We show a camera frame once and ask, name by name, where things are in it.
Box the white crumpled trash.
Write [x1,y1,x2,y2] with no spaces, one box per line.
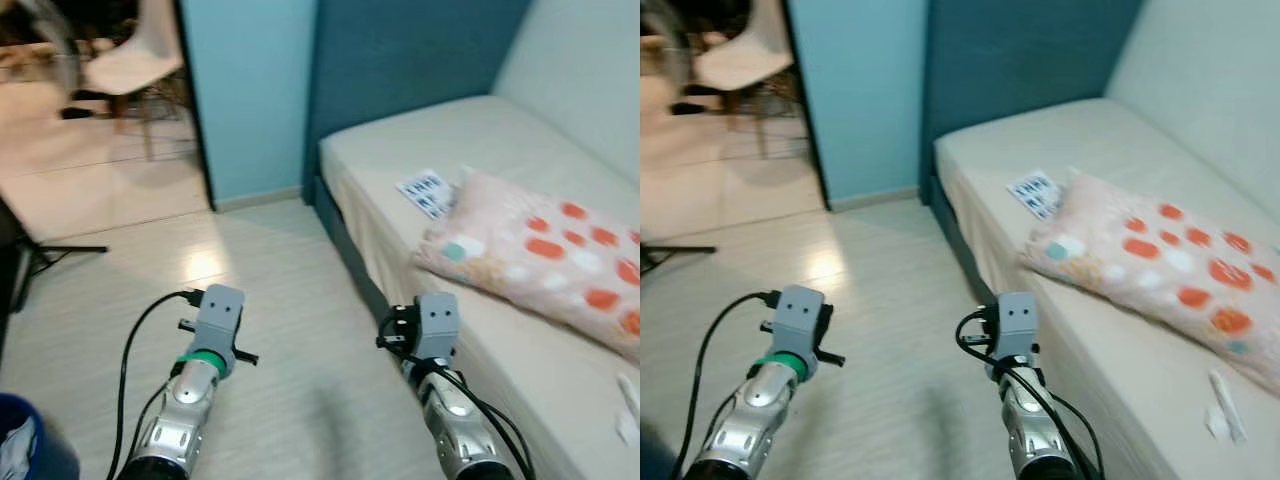
[0,415,39,480]

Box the white printed paper wrapper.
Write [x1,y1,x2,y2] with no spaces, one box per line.
[1203,368,1249,446]
[612,370,641,448]

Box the black tripod stand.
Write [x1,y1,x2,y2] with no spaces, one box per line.
[640,243,717,276]
[0,195,109,351]

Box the white plastic chair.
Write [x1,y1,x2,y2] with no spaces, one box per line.
[83,0,193,161]
[693,0,801,159]

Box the pink pillow with orange dots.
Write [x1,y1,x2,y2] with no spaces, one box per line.
[412,165,641,363]
[1018,168,1280,396]

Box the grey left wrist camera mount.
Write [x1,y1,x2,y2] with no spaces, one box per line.
[192,284,246,353]
[772,285,826,356]

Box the blue waste bin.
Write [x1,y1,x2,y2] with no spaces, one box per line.
[640,425,666,480]
[0,393,81,480]

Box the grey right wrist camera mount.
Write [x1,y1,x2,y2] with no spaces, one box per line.
[993,292,1041,363]
[415,292,461,363]

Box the dark blue bed base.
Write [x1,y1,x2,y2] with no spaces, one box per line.
[925,178,1001,306]
[305,175,401,321]

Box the blue and white booklet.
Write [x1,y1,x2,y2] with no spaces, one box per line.
[1006,170,1065,221]
[396,169,459,221]

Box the bed with cream sheet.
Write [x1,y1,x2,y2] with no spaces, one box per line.
[318,95,641,480]
[932,97,1280,480]

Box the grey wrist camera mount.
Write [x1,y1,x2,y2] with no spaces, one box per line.
[993,292,1041,363]
[415,292,461,363]
[192,284,246,353]
[772,285,826,356]

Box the dark blue padded headboard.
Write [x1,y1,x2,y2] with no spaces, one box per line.
[920,0,1146,196]
[303,0,533,201]

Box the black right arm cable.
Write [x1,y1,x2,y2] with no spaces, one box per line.
[998,362,1106,480]
[425,362,538,480]

